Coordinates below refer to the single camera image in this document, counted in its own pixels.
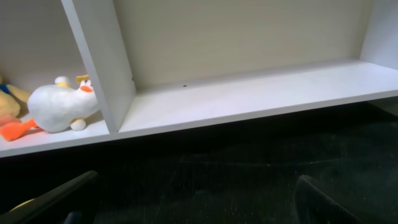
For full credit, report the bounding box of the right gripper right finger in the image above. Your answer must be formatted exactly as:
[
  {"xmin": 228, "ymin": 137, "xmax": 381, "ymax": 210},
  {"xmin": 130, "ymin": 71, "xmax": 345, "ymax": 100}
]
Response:
[{"xmin": 293, "ymin": 174, "xmax": 371, "ymax": 224}]

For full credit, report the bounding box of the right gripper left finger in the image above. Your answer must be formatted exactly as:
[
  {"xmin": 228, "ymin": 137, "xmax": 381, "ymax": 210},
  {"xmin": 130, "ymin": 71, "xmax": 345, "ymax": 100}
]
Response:
[{"xmin": 0, "ymin": 170, "xmax": 100, "ymax": 224}]

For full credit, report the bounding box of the white plush duck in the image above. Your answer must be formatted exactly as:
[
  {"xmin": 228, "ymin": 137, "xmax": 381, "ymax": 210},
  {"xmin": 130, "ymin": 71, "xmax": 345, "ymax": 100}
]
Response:
[{"xmin": 0, "ymin": 75, "xmax": 101, "ymax": 142}]

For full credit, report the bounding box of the yellow plush duck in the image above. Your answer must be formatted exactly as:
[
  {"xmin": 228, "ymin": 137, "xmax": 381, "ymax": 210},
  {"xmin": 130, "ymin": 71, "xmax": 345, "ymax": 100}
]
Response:
[{"xmin": 0, "ymin": 74, "xmax": 32, "ymax": 126}]

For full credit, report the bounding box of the white shelf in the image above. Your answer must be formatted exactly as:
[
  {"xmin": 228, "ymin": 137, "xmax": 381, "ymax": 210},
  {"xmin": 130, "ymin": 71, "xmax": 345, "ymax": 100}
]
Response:
[{"xmin": 0, "ymin": 0, "xmax": 398, "ymax": 158}]

